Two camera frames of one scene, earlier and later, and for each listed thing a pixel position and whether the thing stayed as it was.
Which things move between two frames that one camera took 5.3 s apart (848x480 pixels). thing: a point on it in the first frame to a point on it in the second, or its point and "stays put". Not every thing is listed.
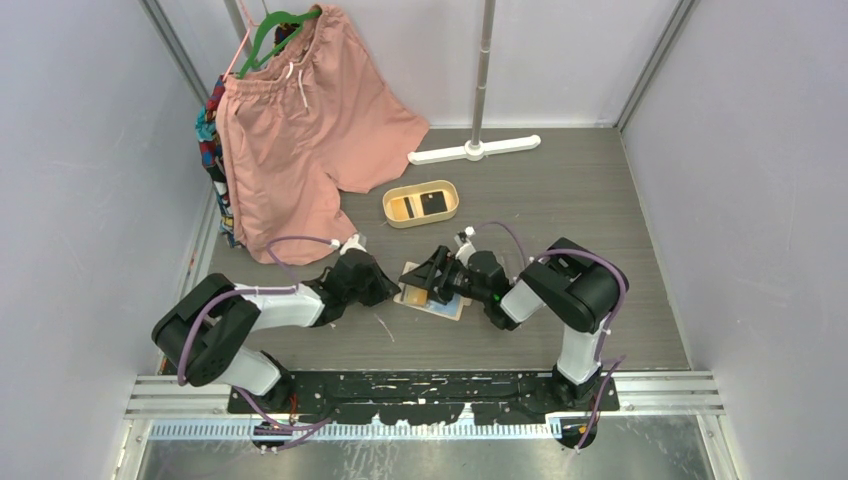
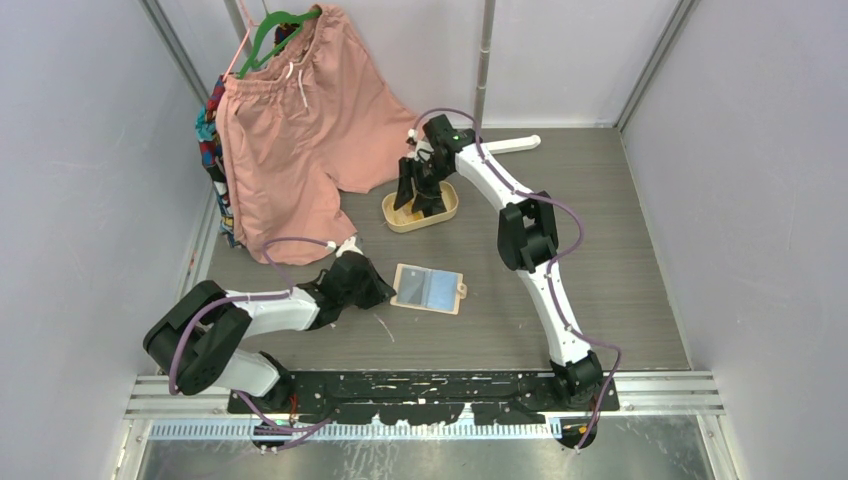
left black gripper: [384, 287] stays put
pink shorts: [320, 110] stays put
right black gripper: [424, 276] to [426, 198]
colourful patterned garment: [207, 133] stays put
